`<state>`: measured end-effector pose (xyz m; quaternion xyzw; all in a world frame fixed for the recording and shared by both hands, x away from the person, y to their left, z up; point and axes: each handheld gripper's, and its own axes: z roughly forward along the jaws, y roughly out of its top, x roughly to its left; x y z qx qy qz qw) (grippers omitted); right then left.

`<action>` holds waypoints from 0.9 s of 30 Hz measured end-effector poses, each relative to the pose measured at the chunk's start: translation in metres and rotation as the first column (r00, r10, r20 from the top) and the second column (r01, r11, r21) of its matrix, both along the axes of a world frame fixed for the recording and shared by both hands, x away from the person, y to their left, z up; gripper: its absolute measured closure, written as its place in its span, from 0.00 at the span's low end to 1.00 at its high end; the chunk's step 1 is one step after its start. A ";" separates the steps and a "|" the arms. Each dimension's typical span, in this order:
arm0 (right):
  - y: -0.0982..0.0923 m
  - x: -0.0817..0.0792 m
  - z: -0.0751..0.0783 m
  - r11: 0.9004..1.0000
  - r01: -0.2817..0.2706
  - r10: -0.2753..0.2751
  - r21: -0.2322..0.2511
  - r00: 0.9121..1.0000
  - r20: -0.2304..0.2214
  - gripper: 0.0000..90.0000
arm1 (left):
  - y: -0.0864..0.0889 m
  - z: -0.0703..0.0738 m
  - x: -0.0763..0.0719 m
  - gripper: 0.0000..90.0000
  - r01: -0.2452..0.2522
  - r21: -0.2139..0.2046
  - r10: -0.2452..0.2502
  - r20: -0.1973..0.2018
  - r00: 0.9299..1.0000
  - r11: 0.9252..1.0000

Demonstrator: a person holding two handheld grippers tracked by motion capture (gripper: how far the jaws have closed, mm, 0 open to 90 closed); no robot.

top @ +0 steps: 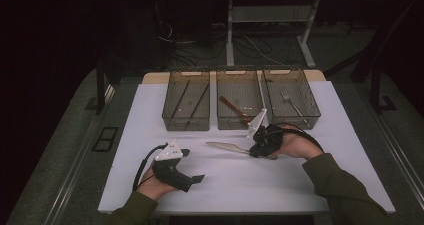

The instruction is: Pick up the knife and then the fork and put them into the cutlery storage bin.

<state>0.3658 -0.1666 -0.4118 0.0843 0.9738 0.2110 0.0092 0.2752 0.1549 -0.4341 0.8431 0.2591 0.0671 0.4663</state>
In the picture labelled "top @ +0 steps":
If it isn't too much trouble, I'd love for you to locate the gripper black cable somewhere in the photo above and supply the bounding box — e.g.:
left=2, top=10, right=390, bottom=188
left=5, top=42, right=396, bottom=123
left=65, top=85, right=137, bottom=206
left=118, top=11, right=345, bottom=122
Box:
left=132, top=142, right=168, bottom=192
left=266, top=121, right=326, bottom=153

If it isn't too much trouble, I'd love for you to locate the silver fork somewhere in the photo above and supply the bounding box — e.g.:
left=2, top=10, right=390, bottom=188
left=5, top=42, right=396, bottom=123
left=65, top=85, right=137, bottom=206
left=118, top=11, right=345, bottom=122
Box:
left=281, top=90, right=310, bottom=126

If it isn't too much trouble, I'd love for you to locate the dark metal stand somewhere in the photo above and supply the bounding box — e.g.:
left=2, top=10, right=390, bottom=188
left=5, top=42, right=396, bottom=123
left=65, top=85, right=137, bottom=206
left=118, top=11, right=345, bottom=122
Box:
left=369, top=66, right=398, bottom=115
left=94, top=56, right=116, bottom=116

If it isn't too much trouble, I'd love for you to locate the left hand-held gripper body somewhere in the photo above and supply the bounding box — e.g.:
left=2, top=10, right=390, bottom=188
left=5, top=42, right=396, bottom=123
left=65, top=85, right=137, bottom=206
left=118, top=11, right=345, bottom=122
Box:
left=152, top=139, right=194, bottom=193

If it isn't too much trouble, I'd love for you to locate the person's right hand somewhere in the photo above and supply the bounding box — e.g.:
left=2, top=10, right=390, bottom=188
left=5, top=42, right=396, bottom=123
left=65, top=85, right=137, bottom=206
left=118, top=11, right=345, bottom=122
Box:
left=275, top=125, right=325, bottom=161

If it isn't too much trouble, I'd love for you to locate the tangle of floor cables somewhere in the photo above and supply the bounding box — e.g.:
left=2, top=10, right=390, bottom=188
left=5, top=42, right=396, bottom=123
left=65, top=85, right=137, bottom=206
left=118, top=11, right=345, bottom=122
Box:
left=155, top=20, right=284, bottom=68

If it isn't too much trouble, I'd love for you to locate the person's left hand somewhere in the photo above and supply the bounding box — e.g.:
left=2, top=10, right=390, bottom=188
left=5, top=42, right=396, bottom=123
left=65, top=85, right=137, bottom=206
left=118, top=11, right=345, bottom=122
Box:
left=136, top=166, right=180, bottom=202

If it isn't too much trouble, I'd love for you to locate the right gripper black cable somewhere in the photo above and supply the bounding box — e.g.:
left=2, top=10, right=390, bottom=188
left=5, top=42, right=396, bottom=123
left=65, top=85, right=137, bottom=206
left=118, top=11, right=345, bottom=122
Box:
left=266, top=121, right=326, bottom=153

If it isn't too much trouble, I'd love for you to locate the white metal stand frame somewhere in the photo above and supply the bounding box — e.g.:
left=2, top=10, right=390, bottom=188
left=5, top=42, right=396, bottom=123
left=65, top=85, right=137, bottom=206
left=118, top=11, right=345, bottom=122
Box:
left=225, top=0, right=323, bottom=69

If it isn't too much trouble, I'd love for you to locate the brown wooden spoon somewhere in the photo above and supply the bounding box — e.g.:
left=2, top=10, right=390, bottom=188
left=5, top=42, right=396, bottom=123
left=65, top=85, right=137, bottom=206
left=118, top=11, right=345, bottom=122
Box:
left=218, top=95, right=255, bottom=125

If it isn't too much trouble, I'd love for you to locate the silver table knife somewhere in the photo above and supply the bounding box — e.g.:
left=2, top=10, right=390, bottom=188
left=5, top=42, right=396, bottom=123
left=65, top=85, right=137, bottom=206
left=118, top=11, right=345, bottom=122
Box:
left=205, top=141, right=278, bottom=161

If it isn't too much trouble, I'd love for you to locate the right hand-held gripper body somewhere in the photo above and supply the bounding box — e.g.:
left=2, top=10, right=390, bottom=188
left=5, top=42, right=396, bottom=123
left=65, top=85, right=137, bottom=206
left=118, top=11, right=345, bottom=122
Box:
left=246, top=108, right=285, bottom=153

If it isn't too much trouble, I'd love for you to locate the smoky clear plastic bin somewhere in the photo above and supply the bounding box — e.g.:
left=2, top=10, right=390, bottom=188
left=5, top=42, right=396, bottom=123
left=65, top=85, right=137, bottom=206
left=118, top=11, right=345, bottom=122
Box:
left=162, top=68, right=211, bottom=132
left=262, top=66, right=322, bottom=131
left=215, top=67, right=266, bottom=131

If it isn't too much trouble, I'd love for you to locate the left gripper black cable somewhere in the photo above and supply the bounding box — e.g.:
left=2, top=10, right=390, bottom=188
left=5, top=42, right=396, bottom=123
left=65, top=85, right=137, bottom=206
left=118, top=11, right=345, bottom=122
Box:
left=132, top=142, right=168, bottom=192

